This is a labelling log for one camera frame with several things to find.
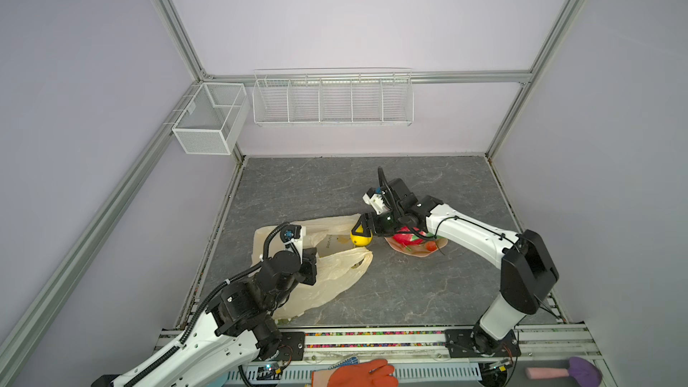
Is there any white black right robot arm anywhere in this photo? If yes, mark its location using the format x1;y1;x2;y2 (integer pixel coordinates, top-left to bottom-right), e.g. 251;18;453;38
350;168;560;357

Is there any white mesh box basket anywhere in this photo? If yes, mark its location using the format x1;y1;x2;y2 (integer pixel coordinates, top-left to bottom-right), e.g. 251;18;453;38
172;82;250;155

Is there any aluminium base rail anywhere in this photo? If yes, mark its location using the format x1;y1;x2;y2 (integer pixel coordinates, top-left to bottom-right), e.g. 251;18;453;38
155;323;603;367

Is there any purple pink brush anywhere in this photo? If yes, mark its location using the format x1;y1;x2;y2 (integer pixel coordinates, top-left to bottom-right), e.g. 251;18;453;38
525;357;603;387

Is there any pink fake dragon fruit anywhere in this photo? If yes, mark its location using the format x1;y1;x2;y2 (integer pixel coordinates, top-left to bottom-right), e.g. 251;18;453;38
392;228;426;247

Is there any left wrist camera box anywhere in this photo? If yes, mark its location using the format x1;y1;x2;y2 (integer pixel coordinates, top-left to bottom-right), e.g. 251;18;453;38
279;223;305;253

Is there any yellow fake lemon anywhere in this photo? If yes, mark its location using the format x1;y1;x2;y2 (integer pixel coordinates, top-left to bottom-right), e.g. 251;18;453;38
349;231;372;247

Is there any aluminium corner frame post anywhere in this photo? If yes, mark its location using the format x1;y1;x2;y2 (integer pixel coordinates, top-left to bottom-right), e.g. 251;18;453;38
152;0;208;81

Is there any orange work glove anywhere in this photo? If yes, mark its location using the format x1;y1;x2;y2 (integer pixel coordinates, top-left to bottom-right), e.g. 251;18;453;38
311;359;400;387

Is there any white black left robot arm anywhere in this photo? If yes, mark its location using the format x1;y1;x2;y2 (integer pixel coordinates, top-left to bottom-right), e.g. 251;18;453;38
94;222;317;386

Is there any peach wavy fruit bowl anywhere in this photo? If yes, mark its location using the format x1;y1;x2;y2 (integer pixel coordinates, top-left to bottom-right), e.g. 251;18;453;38
385;238;449;258

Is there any white wire wall shelf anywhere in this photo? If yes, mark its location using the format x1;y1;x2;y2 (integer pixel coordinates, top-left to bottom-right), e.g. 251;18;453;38
253;67;415;126

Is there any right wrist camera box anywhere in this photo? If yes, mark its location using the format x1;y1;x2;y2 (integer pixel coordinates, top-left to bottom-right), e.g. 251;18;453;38
363;187;390;215

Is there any translucent banana print plastic bag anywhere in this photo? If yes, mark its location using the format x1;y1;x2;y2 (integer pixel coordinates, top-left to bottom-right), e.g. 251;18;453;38
273;214;374;321

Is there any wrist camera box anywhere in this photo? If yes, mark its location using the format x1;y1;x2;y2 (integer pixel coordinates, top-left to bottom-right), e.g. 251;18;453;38
363;187;390;215
279;223;305;253

